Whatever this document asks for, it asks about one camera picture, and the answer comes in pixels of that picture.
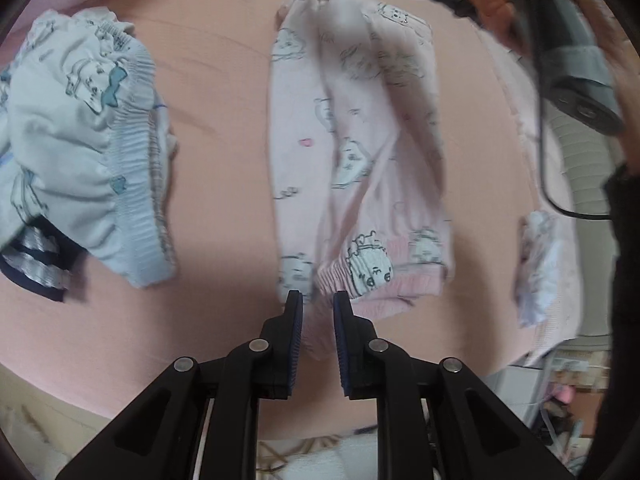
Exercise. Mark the pink bed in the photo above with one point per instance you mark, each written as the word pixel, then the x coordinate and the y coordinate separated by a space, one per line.
pixel 225 160

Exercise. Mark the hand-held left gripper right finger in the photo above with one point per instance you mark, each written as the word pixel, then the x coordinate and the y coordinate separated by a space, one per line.
pixel 341 345

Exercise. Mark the white crumpled garment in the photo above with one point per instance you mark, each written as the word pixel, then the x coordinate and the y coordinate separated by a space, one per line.
pixel 535 270

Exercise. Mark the navy striped-trim garment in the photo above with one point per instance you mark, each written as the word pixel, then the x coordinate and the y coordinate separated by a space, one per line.
pixel 30 280

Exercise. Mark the pink printed pants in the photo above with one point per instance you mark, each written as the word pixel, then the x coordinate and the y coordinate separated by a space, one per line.
pixel 360 135

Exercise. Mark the light blue printed shorts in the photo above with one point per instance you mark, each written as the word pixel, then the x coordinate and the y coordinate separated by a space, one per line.
pixel 75 135

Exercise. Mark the person's right hand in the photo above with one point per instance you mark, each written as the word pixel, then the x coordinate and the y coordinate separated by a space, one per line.
pixel 500 15

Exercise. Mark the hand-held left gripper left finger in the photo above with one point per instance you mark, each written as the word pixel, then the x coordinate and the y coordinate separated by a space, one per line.
pixel 296 345

